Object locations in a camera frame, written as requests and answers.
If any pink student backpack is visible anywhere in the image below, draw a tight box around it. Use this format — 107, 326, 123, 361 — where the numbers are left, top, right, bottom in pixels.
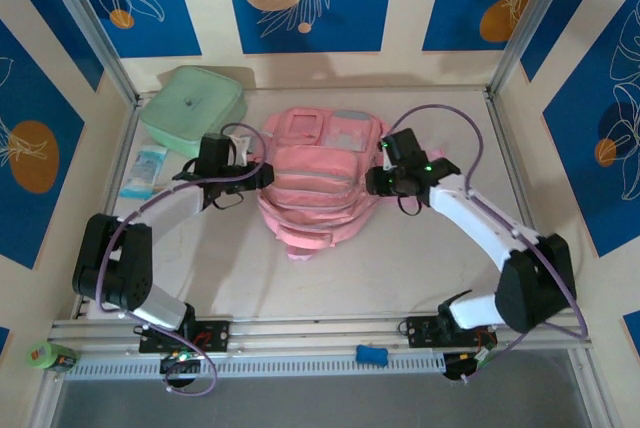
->
255, 106, 446, 263

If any blue tissue pack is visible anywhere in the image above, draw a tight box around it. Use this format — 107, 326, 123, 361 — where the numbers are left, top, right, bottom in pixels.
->
118, 144, 169, 201

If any mint green zipper pouch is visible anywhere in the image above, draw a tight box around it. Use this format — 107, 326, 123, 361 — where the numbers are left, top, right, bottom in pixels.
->
138, 65, 249, 159

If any small blue sponge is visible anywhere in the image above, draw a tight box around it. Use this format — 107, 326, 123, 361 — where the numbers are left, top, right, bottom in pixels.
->
354, 344, 390, 367

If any black controller board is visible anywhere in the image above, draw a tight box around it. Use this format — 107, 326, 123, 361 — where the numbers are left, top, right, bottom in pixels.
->
158, 351, 202, 390
442, 351, 496, 383

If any green tape roll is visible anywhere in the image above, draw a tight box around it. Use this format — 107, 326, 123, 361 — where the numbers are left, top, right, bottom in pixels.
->
25, 340, 60, 372

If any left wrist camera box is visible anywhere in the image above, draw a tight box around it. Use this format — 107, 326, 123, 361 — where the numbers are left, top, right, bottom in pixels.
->
198, 132, 252, 168

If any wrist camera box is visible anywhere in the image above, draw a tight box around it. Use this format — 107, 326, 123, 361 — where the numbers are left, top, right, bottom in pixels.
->
198, 132, 252, 168
381, 128, 425, 173

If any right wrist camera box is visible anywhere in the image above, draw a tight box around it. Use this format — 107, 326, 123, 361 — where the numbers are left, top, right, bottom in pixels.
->
381, 128, 425, 173

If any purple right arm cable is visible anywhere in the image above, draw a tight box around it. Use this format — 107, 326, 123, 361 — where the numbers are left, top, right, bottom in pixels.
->
389, 104, 590, 385

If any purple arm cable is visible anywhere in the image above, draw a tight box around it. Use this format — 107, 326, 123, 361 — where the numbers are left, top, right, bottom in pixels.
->
97, 121, 266, 398
389, 104, 590, 385

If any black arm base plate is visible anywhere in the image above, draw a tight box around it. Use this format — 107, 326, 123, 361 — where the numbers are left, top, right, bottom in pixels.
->
138, 318, 232, 355
405, 314, 499, 349

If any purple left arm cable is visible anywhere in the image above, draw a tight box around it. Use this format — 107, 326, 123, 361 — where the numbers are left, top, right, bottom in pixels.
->
97, 121, 266, 398

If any aluminium table edge rail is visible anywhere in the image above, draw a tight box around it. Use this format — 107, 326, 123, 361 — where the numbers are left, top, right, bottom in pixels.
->
47, 308, 594, 349

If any grey slotted cable duct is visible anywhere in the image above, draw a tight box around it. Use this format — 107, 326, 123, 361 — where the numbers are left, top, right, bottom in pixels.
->
64, 351, 446, 382

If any aluminium frame post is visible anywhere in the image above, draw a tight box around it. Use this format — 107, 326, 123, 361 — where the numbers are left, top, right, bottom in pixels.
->
487, 0, 586, 99
34, 0, 141, 105

